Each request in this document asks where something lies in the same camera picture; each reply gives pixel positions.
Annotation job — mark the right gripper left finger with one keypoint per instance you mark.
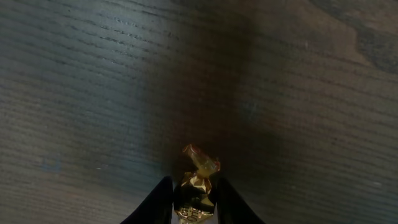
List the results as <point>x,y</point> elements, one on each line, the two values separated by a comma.
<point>158,202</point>

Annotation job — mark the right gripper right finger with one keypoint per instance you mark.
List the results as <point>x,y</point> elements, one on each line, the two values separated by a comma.
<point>231,208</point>

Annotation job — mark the gold candy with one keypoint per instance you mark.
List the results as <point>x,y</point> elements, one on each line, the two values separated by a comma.
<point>196,186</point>

